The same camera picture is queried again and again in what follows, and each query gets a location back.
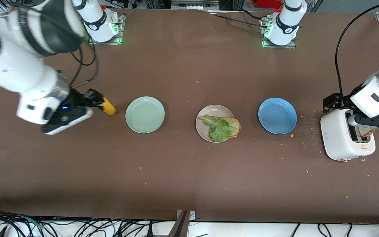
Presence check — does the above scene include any yellow mustard squeeze bottle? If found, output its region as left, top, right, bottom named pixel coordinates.
left=101, top=97, right=116, bottom=116

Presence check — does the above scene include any brown bread slice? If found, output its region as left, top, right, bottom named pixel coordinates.
left=358, top=127, right=376, bottom=138
left=215, top=116, right=241, bottom=139

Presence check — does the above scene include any green lettuce leaf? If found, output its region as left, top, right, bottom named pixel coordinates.
left=199, top=114, right=234, bottom=143

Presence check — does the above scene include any mint green plate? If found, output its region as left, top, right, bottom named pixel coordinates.
left=125, top=96, right=165, bottom=134

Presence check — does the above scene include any blue plate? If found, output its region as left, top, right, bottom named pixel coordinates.
left=258, top=97, right=298, bottom=135

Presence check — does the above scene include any beige plate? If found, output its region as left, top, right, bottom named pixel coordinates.
left=195, top=105, right=236, bottom=143

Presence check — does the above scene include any white toaster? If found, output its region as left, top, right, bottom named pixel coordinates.
left=320, top=106, right=376, bottom=163

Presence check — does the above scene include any red box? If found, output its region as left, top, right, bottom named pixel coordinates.
left=255, top=0, right=284, bottom=9

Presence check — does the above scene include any grey metal bar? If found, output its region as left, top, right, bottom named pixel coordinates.
left=167, top=211, right=190, bottom=237

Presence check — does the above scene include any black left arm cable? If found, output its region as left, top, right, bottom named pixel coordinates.
left=335, top=0, right=379, bottom=99

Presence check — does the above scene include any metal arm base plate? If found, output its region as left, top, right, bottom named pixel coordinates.
left=260, top=18, right=297, bottom=49
left=88, top=13, right=125, bottom=45

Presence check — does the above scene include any black base cable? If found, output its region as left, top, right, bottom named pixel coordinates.
left=213, top=14, right=269, bottom=29
left=239, top=9, right=266, bottom=20

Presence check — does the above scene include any teal floor cable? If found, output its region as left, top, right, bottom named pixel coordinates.
left=12, top=216, right=45, bottom=230

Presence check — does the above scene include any grey aluminium frame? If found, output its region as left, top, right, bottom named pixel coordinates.
left=171, top=0, right=220, bottom=10

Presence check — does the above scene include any small metal bracket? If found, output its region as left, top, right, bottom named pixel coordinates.
left=176, top=210, right=196, bottom=222

